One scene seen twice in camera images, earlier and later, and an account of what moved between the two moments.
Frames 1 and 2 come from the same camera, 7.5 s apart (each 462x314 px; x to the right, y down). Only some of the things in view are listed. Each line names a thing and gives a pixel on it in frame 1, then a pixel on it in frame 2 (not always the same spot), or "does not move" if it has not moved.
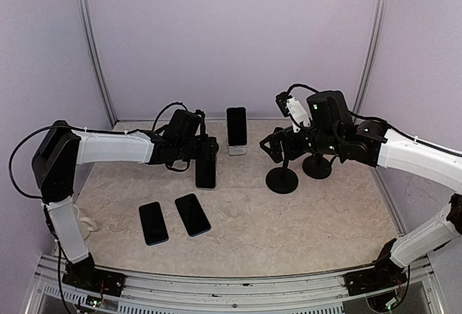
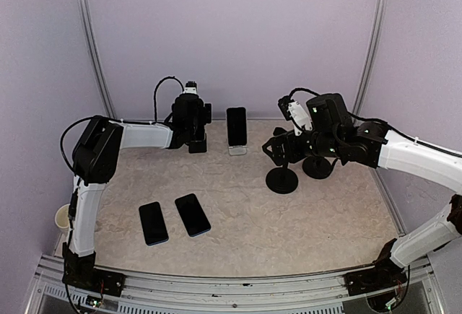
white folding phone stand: (237, 150) does not move
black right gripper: (276, 137) does not move
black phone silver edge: (237, 126) does not move
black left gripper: (210, 147) to (206, 112)
